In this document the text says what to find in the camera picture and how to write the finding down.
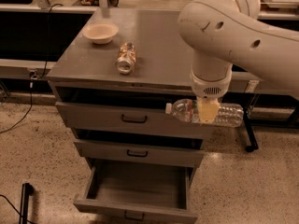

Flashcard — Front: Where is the white bowl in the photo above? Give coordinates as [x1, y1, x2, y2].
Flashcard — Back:
[82, 22, 119, 45]

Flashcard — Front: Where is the grey middle drawer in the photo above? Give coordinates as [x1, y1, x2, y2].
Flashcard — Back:
[74, 139, 204, 167]

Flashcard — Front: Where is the black floor cable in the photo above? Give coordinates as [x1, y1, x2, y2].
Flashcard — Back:
[0, 194, 36, 224]

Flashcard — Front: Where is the clear plastic water bottle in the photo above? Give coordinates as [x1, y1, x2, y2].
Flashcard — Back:
[165, 99, 243, 128]

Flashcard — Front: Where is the black stand foot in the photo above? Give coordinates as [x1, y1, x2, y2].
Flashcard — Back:
[18, 183, 34, 224]

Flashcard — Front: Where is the grey drawer cabinet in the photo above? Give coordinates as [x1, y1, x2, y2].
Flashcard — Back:
[46, 7, 227, 170]

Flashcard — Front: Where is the black table leg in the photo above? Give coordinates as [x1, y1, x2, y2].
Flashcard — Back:
[242, 106, 259, 152]

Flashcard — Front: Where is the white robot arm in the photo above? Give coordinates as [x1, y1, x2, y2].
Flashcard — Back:
[178, 0, 299, 124]

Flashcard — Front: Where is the grey open bottom drawer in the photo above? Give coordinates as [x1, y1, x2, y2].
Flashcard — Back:
[74, 160, 197, 224]

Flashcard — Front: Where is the grey top drawer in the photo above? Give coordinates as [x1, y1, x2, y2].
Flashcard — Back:
[56, 102, 213, 139]

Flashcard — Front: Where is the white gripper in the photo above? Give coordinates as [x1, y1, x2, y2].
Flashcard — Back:
[191, 70, 232, 124]

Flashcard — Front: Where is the orange soda can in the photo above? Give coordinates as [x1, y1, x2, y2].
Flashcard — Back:
[115, 42, 136, 75]

